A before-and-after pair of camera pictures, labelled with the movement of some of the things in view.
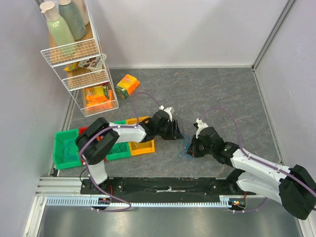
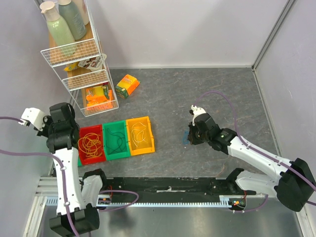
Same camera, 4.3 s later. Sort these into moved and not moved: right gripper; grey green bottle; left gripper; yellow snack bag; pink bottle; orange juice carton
Moved: right gripper; left gripper
Not moved: grey green bottle; orange juice carton; yellow snack bag; pink bottle
